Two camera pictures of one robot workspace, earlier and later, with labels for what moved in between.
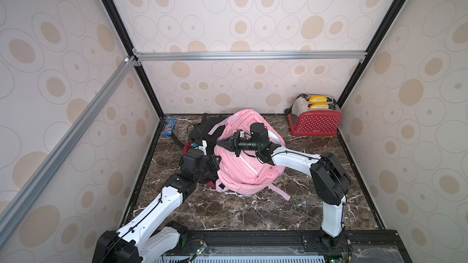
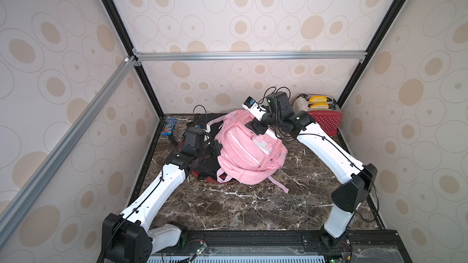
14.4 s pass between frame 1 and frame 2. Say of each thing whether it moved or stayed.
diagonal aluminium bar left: stayed
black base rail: stayed
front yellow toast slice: stayed
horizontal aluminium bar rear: stayed
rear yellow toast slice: stayed
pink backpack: moved
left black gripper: moved
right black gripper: moved
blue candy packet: stayed
